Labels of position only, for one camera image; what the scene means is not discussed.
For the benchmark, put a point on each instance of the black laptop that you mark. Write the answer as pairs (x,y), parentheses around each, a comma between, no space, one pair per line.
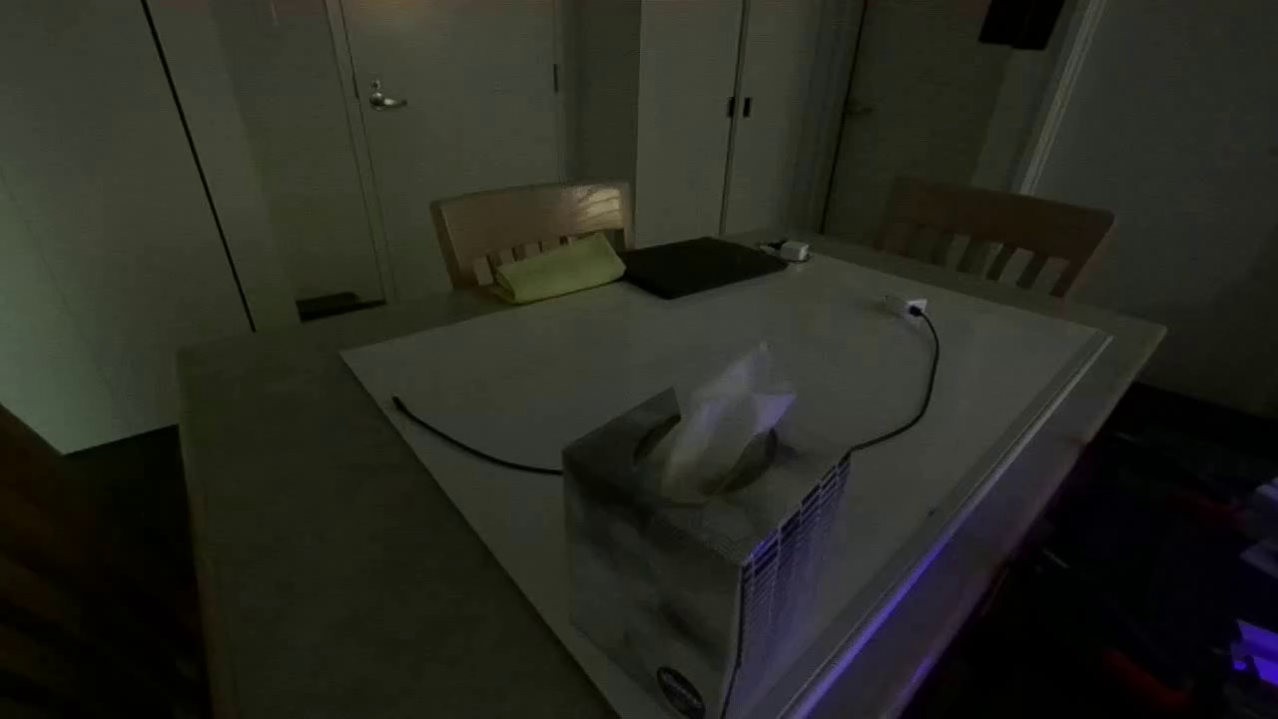
(696,264)

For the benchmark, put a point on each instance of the yellow folded cloth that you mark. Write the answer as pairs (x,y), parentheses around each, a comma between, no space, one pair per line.
(562,275)

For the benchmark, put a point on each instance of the grey tissue box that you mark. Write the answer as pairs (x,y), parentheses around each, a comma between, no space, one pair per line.
(702,525)

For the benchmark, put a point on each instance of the wooden chair near door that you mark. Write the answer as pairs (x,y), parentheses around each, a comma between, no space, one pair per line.
(487,228)

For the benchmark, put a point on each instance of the white closet doors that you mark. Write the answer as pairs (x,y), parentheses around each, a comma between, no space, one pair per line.
(731,114)

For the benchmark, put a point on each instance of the white table mat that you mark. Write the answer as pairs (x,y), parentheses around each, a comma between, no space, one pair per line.
(925,393)

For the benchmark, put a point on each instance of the wooden chair at side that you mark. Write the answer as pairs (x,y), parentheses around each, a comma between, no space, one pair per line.
(1035,245)

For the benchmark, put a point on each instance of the door with metal handle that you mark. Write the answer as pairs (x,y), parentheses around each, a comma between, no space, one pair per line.
(452,98)

